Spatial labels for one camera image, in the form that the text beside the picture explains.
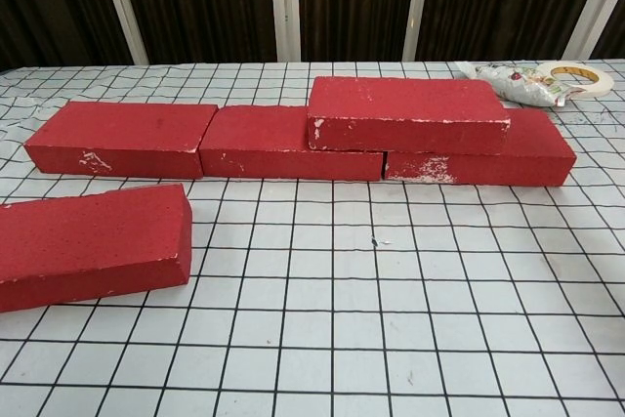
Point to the red foam brick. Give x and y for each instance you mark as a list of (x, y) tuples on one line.
[(127, 126), (405, 104), (93, 246), (532, 148), (263, 138)]

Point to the white tape roll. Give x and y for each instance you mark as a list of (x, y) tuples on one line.
[(598, 85)]

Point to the white snack packet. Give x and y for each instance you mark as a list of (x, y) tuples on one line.
[(522, 85)]

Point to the white black checkered tablecloth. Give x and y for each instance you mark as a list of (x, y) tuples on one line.
[(312, 314)]

